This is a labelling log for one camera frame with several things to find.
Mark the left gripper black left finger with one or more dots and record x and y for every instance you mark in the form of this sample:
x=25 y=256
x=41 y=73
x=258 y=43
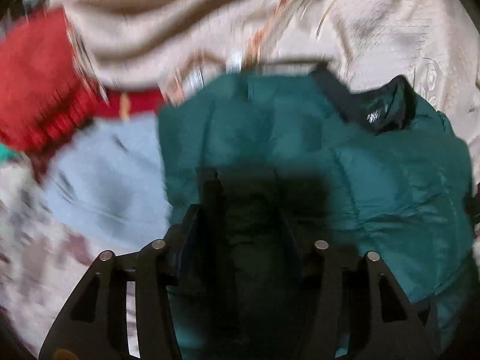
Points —
x=93 y=321

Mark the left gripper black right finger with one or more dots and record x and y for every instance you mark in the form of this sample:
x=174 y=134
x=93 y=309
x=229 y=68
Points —
x=381 y=322

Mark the green quilted puffer jacket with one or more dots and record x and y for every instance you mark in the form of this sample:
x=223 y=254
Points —
x=259 y=168

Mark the floral white red bedspread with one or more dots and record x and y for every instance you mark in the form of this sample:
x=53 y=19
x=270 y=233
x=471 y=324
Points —
x=42 y=259

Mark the light blue folded garment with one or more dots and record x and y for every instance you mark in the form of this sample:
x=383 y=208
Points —
x=109 y=182

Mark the teal green cloth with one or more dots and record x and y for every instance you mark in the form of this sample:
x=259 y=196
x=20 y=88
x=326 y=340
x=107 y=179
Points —
x=7 y=154

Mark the red ruffled pillow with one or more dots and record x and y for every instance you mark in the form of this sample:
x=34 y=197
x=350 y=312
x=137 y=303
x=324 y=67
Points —
x=44 y=98

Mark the beige embroidered blanket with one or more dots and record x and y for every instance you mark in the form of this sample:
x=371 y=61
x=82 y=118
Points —
x=180 y=45

